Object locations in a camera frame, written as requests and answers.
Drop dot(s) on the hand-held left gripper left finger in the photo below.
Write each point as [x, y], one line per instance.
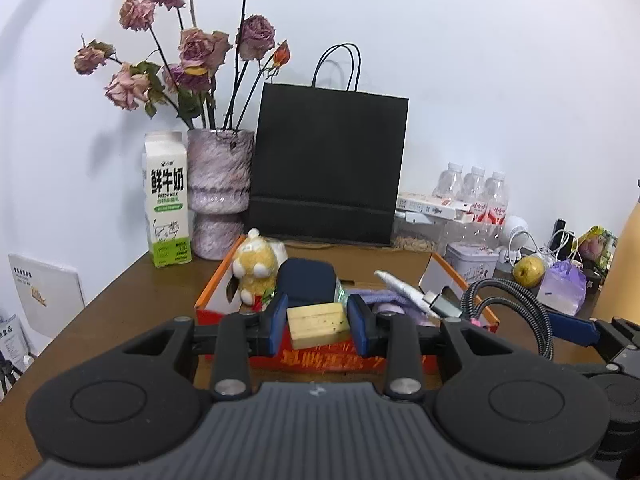
[276, 322]

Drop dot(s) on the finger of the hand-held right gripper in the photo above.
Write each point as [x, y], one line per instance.
[572, 327]

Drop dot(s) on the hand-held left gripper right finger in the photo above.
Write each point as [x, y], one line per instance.
[357, 322]

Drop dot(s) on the red rose flower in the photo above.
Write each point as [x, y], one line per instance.
[260, 302]

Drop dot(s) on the purple linen pouch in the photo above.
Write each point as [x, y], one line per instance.
[375, 297]

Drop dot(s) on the iridescent crinkled ball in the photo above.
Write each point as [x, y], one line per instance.
[341, 292]

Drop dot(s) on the beige rectangular block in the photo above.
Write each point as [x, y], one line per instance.
[317, 325]

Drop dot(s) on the navy blue pouch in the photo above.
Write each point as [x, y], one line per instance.
[305, 282]

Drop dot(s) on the red cardboard box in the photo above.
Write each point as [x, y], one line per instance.
[325, 360]

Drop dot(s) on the white face mask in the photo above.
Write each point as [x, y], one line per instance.
[400, 285]

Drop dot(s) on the yellow white plush toy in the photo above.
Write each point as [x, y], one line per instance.
[255, 265]

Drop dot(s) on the purple tissue pack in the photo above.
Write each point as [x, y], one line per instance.
[562, 287]

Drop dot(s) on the yellow green pear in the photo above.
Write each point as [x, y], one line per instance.
[529, 269]

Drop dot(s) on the colourful snack packet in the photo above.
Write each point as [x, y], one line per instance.
[597, 247]

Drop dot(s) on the black charger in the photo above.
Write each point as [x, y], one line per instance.
[558, 232]

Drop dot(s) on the clear food container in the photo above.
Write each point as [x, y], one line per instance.
[420, 232]

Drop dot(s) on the small white fan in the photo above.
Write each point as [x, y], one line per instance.
[515, 227]

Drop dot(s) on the pale printed tin box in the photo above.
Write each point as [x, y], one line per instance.
[470, 260]

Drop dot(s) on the flat white red carton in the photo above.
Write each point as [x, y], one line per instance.
[430, 205]

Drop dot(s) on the clear water bottle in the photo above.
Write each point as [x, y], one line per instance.
[473, 187]
[448, 182]
[496, 197]

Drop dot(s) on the purple mottled vase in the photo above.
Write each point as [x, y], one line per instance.
[220, 180]

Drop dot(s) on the white green milk carton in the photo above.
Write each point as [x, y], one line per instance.
[167, 200]

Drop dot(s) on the black paper bag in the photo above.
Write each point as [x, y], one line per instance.
[325, 160]

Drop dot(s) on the white flat box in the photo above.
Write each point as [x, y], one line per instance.
[45, 295]

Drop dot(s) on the white printed packet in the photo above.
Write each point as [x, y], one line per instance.
[12, 337]

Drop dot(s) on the dried pink rose bouquet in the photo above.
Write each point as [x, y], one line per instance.
[200, 47]

